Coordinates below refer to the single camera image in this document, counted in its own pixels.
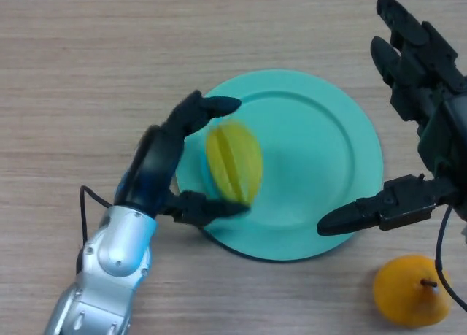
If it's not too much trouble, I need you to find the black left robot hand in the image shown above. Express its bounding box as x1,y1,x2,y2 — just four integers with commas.
113,90,251,226

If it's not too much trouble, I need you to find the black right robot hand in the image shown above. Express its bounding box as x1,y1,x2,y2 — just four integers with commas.
317,0,467,236

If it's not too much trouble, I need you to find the yellow starfruit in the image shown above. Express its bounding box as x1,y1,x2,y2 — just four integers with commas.
206,118,263,207

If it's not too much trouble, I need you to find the green round plate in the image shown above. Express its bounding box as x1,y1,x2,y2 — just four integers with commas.
174,69,383,263

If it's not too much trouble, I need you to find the orange pear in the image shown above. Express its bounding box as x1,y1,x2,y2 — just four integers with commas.
373,253,454,328

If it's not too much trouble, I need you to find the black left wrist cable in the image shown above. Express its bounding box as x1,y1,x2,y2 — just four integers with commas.
79,185,115,249

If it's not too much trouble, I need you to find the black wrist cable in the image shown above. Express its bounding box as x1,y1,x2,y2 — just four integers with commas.
79,185,115,249
434,206,467,311

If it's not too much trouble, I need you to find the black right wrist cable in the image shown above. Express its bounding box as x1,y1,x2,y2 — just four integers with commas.
434,206,467,311

